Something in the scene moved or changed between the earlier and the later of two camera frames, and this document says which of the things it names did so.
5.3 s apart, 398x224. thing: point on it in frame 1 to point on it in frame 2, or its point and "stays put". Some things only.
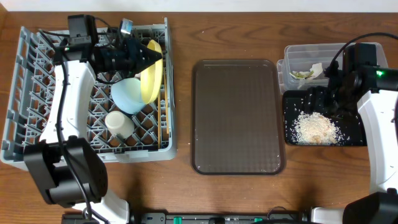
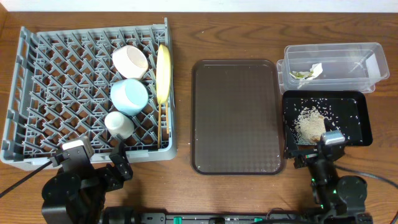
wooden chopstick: [159, 124] stays put
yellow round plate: [152, 78] to [163, 73]
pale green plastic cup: [117, 122] stays put
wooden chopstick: [166, 107] stays put
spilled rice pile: [312, 128] stays put
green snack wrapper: [303, 75] stays put
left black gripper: [132, 56] to [101, 173]
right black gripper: [316, 99] to [307, 156]
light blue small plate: [127, 95] stays put
